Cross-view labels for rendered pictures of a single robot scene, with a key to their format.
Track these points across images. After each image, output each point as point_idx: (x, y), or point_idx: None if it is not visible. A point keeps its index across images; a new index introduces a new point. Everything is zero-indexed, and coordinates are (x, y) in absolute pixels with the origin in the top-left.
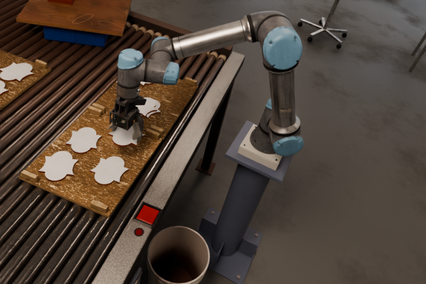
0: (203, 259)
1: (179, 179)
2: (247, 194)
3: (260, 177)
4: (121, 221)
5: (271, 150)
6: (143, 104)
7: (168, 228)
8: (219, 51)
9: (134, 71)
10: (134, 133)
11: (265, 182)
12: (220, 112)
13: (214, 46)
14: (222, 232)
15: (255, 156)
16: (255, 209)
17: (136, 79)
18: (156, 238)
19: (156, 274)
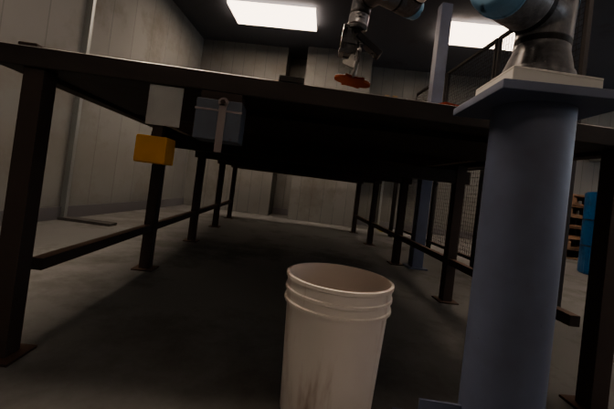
0: (371, 330)
1: (357, 94)
2: (489, 201)
3: (506, 139)
4: None
5: (519, 65)
6: (375, 52)
7: (367, 270)
8: None
9: None
10: (346, 59)
11: (524, 163)
12: (602, 237)
13: None
14: (462, 363)
15: (490, 86)
16: (530, 287)
17: (357, 0)
18: (344, 272)
19: (291, 266)
